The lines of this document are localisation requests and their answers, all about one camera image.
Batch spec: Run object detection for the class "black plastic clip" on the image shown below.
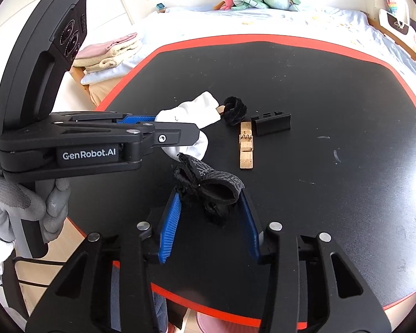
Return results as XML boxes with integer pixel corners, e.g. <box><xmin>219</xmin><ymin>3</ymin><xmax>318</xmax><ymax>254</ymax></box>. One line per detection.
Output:
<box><xmin>250</xmin><ymin>110</ymin><xmax>292</xmax><ymax>137</ymax></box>

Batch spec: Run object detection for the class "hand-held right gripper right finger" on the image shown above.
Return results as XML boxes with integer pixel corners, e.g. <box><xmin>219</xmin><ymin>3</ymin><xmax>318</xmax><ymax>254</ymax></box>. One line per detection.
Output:
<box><xmin>240</xmin><ymin>190</ymin><xmax>392</xmax><ymax>333</ymax></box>

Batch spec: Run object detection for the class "wooden clothespin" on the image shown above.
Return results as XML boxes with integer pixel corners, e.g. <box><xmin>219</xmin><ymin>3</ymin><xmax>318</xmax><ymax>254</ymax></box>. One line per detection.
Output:
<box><xmin>239</xmin><ymin>121</ymin><xmax>255</xmax><ymax>170</ymax></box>

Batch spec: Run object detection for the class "cream folded towel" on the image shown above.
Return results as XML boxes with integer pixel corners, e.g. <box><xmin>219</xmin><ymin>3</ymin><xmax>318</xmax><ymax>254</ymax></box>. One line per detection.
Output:
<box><xmin>72</xmin><ymin>40</ymin><xmax>143</xmax><ymax>70</ymax></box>

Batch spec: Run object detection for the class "black fuzzy hair tie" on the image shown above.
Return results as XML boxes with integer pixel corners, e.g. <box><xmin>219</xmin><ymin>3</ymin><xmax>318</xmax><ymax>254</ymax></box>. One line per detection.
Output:
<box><xmin>220</xmin><ymin>95</ymin><xmax>248</xmax><ymax>127</ymax></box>

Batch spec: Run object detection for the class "person's left hand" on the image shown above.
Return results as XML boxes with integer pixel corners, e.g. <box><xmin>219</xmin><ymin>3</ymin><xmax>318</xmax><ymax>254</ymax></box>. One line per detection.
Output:
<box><xmin>0</xmin><ymin>173</ymin><xmax>72</xmax><ymax>274</ymax></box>

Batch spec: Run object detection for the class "white bag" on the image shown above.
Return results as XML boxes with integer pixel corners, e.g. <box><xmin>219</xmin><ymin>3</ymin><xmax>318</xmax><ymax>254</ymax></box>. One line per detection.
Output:
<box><xmin>378</xmin><ymin>2</ymin><xmax>416</xmax><ymax>44</ymax></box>

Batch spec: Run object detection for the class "pink folded cloth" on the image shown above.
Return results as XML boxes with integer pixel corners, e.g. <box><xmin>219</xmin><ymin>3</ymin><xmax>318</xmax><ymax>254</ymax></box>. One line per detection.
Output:
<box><xmin>77</xmin><ymin>32</ymin><xmax>139</xmax><ymax>60</ymax></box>

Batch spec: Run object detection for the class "black patterned sock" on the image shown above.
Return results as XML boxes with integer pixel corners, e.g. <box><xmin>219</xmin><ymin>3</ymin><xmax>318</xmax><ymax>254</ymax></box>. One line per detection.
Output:
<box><xmin>173</xmin><ymin>153</ymin><xmax>246</xmax><ymax>226</ymax></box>

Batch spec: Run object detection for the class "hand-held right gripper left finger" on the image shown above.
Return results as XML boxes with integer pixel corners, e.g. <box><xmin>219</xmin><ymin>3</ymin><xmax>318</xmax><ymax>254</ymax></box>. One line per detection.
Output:
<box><xmin>25</xmin><ymin>192</ymin><xmax>182</xmax><ymax>333</ymax></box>

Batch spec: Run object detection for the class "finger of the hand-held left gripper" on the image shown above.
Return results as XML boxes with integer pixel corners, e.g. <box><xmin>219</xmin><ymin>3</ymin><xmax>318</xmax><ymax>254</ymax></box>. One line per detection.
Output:
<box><xmin>0</xmin><ymin>122</ymin><xmax>200</xmax><ymax>163</ymax></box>
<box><xmin>50</xmin><ymin>112</ymin><xmax>157</xmax><ymax>126</ymax></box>

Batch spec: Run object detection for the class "pink stool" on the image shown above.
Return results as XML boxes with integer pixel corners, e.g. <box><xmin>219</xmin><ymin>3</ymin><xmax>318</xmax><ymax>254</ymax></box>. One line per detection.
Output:
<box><xmin>196</xmin><ymin>310</ymin><xmax>264</xmax><ymax>333</ymax></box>

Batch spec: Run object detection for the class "bed with light blue sheet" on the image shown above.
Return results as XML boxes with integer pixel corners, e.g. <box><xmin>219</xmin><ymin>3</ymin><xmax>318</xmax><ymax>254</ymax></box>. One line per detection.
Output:
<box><xmin>69</xmin><ymin>4</ymin><xmax>416</xmax><ymax>109</ymax></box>

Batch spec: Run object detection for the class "white sock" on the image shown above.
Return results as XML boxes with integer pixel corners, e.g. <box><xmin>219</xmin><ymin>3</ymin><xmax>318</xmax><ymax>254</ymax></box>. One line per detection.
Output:
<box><xmin>155</xmin><ymin>91</ymin><xmax>220</xmax><ymax>162</ymax></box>

